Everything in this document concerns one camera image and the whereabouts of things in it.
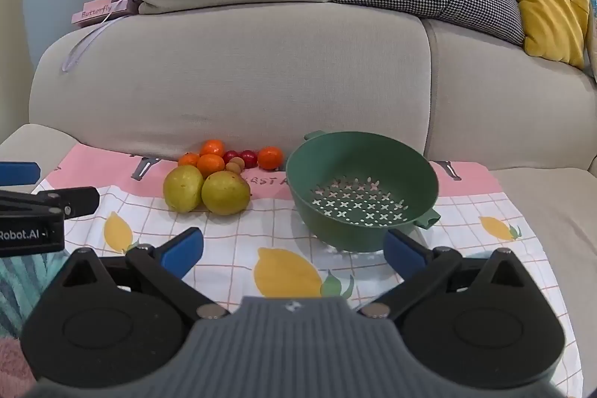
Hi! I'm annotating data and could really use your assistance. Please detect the green colander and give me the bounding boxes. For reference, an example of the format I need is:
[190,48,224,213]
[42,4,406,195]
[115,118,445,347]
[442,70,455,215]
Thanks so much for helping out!
[285,130,441,240]

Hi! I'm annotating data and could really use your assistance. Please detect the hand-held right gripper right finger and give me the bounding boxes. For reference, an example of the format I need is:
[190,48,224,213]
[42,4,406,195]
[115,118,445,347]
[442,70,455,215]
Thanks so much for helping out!
[355,228,537,325]

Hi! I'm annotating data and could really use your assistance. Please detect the teal leaf print cloth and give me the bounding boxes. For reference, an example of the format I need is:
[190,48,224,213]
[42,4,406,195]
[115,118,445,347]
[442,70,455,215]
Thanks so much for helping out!
[0,251,71,339]

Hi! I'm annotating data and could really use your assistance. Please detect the purple ribbon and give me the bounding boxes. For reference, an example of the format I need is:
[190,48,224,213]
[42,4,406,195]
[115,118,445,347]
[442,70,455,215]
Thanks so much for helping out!
[60,12,119,73]

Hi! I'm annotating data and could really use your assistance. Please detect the pink box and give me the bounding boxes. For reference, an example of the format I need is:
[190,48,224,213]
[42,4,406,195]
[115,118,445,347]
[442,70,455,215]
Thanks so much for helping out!
[71,0,132,27]

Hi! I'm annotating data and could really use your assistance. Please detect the beige sofa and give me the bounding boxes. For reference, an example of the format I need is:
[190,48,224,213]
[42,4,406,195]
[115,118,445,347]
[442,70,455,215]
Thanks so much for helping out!
[0,1,597,398]

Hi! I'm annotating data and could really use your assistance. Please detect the blue patterned cushion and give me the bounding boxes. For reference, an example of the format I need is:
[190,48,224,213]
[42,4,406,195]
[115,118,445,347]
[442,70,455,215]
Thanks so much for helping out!
[585,0,597,82]

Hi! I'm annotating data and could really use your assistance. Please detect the pink towel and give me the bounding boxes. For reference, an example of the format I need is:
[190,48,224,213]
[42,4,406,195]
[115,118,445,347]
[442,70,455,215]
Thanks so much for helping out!
[0,335,37,398]

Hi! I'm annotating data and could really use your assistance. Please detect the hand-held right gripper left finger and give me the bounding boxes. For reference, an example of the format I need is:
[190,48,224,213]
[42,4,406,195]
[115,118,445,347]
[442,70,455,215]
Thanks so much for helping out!
[60,227,230,325]

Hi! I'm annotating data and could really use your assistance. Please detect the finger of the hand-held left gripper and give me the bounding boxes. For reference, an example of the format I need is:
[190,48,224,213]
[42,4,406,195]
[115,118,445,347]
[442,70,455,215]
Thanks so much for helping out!
[0,187,101,219]
[0,162,42,187]

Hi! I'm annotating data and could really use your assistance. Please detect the lemon print checked cloth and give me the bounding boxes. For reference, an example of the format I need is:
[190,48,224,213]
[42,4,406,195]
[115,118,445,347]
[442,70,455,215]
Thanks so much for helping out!
[35,145,584,398]

